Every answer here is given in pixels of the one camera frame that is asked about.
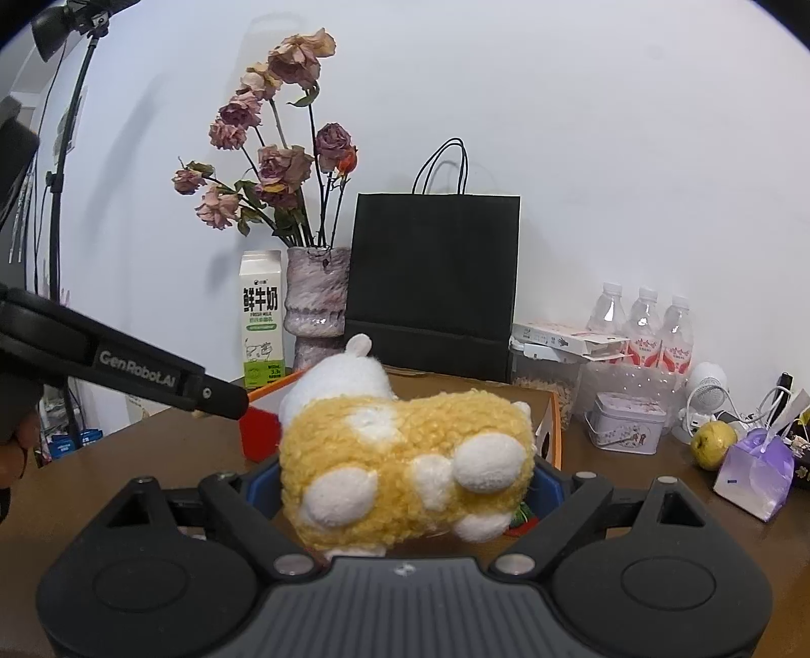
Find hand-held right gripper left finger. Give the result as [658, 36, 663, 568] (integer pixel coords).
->
[107, 459, 320, 578]

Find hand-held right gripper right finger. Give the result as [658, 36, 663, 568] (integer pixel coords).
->
[492, 469, 706, 575]

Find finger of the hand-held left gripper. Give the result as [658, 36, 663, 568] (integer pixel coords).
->
[180, 363, 252, 420]

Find red cardboard box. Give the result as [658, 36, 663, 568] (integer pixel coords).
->
[240, 367, 564, 540]

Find yellow white plush toy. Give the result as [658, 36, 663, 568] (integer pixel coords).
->
[277, 333, 536, 559]

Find person's left hand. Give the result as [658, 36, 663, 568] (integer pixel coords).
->
[0, 410, 41, 490]

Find white green milk carton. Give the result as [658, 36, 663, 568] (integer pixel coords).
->
[238, 249, 285, 389]

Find clear plastic food container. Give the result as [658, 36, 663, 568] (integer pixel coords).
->
[509, 342, 584, 432]

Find printed tin box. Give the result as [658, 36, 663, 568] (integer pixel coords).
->
[583, 391, 669, 454]

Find purple ceramic vase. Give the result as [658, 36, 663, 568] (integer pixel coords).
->
[282, 246, 351, 372]

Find white flat carton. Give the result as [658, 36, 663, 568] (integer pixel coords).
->
[510, 320, 631, 363]

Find yellow-green apple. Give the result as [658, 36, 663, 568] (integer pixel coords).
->
[689, 420, 739, 471]

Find small white fan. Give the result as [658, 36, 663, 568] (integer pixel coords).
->
[673, 361, 729, 444]

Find clear water bottle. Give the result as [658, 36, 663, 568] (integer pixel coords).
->
[588, 282, 628, 336]
[626, 287, 663, 369]
[660, 295, 695, 376]

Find purple tissue pack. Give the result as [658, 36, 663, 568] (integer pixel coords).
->
[712, 426, 796, 522]

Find black light stand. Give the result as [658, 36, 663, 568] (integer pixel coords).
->
[30, 0, 141, 306]

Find black paper bag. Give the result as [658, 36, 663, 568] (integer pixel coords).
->
[344, 137, 523, 384]

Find dried rose bouquet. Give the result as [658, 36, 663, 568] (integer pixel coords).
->
[171, 28, 359, 249]

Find dark brown gift box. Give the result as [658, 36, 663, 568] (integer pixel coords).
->
[785, 430, 810, 489]

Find white cables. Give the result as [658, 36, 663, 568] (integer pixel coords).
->
[727, 385, 797, 432]

